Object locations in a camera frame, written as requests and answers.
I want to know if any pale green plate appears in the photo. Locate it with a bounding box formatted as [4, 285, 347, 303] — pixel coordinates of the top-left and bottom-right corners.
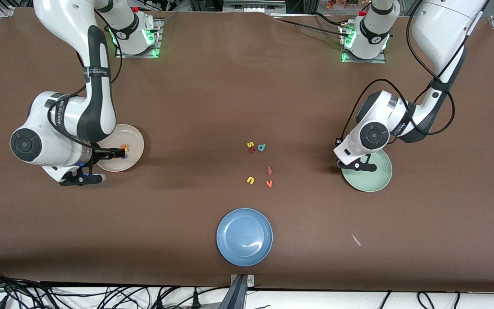
[341, 148, 393, 192]

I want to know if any beige brown plate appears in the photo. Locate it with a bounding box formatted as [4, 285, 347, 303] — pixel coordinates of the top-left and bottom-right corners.
[97, 124, 145, 173]

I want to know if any brown table cover sheet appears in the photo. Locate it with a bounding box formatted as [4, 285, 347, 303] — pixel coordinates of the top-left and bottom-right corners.
[0, 8, 494, 293]

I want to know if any blue plate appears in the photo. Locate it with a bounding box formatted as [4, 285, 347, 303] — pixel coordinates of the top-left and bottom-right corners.
[216, 208, 274, 267]

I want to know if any orange background object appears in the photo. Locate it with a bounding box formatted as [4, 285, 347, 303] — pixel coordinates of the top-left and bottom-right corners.
[326, 0, 361, 9]

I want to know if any grey metal box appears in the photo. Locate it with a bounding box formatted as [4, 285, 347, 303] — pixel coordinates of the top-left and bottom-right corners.
[223, 0, 286, 13]

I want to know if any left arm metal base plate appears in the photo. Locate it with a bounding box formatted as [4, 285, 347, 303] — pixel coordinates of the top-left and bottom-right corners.
[341, 24, 387, 64]

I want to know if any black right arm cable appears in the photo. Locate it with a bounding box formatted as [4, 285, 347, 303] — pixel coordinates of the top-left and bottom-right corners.
[48, 9, 123, 151]

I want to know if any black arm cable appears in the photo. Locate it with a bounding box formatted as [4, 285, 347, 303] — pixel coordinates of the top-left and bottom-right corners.
[336, 0, 455, 145]
[48, 9, 123, 151]

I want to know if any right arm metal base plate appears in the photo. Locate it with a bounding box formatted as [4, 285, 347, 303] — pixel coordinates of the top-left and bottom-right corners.
[115, 17, 163, 59]

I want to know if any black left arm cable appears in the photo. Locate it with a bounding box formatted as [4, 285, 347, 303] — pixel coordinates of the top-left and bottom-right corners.
[336, 0, 455, 145]

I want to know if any long black table cable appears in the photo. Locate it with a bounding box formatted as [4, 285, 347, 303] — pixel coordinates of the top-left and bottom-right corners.
[279, 18, 350, 38]

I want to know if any short black table cable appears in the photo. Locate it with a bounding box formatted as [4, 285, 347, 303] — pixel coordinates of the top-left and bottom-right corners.
[311, 12, 346, 26]

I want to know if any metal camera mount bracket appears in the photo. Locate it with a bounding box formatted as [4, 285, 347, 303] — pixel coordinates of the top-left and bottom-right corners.
[226, 274, 256, 309]

